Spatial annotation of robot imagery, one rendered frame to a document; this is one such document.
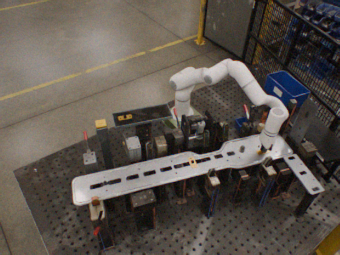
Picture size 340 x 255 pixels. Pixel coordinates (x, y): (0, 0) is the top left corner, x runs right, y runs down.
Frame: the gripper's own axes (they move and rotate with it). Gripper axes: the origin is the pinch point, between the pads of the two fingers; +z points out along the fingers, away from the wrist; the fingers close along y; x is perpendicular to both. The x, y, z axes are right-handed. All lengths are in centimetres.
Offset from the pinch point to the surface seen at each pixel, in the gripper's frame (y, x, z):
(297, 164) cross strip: 14.7, 16.0, 3.5
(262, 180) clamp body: 16.4, -8.1, 8.9
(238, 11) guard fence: -250, 113, 23
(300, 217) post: 36, 15, 33
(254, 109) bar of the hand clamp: -19.5, -0.6, -17.0
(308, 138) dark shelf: -0.5, 34.1, 0.5
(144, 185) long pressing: 3, -79, 4
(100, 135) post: -35, -97, -6
